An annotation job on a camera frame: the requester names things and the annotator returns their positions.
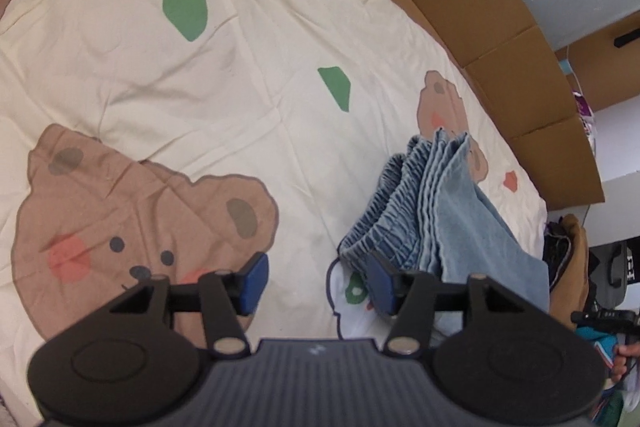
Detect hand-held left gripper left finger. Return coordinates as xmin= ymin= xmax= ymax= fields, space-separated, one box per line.
xmin=109 ymin=252 xmax=271 ymax=356

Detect flattened cardboard sheet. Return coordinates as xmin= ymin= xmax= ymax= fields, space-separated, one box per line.
xmin=372 ymin=0 xmax=606 ymax=211

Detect brown folded garment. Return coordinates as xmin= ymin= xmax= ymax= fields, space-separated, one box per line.
xmin=542 ymin=214 xmax=592 ymax=329

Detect teal garment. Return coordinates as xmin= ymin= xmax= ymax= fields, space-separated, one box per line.
xmin=575 ymin=324 xmax=627 ymax=427

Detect bear print bedsheet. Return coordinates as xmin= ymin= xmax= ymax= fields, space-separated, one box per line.
xmin=0 ymin=0 xmax=551 ymax=408

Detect blue denim pants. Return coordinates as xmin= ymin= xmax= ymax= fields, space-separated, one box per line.
xmin=337 ymin=129 xmax=551 ymax=339

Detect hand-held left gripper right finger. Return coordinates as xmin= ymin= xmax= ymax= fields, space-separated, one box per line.
xmin=367 ymin=251 xmax=543 ymax=356

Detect person's right hand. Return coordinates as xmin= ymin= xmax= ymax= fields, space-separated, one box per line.
xmin=610 ymin=341 xmax=640 ymax=385

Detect pink packaging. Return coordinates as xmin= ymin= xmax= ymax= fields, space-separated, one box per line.
xmin=571 ymin=91 xmax=599 ymax=148

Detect cardboard box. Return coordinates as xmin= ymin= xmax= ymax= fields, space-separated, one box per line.
xmin=555 ymin=9 xmax=640 ymax=114

